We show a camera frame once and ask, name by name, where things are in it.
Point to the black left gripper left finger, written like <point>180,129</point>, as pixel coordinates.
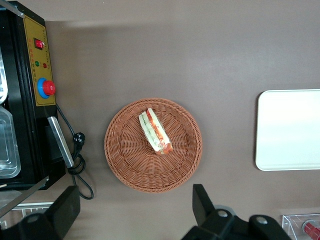
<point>66,210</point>

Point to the cream plastic tray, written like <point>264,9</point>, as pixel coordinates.
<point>287,130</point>

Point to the clear plastic container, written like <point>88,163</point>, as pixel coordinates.
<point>8,150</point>

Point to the sandwich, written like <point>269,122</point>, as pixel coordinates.
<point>155,132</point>

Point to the black sealing machine yellow panel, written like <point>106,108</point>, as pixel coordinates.
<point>30,37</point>

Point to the round brown wicker basket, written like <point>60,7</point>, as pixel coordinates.
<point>130,160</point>

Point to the clear acrylic bottle rack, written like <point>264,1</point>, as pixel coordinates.
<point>291,225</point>

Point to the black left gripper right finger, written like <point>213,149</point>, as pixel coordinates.
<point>203,212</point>

